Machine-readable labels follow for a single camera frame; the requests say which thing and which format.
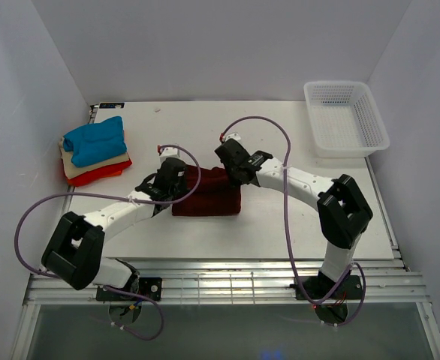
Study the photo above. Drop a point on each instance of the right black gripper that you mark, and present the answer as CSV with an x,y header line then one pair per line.
x,y
231,178

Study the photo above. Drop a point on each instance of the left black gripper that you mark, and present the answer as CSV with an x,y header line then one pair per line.
x,y
182,188

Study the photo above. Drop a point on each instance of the dark red t shirt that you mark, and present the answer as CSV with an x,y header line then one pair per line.
x,y
214,196

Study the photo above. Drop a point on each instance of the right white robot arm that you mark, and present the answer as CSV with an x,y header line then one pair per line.
x,y
343,211

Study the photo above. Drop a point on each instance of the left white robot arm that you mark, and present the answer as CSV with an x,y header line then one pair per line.
x,y
74,252

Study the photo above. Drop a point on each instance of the blue folded t shirt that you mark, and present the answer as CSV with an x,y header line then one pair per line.
x,y
93,143

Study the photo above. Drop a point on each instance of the red-orange folded t shirt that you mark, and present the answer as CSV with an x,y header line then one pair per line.
x,y
83,176

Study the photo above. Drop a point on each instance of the beige folded t shirt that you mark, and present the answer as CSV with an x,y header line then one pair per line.
x,y
67,156

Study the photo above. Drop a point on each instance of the white plastic basket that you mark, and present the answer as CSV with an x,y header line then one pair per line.
x,y
344,119

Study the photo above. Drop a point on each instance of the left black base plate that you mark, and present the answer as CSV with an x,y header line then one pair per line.
x,y
149,287

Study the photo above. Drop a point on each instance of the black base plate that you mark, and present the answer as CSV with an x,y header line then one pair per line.
x,y
317,287
149,287

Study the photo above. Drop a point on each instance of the aluminium rail frame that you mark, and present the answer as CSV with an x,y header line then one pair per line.
x,y
216,278

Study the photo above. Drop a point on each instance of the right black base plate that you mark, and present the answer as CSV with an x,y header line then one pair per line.
x,y
317,287

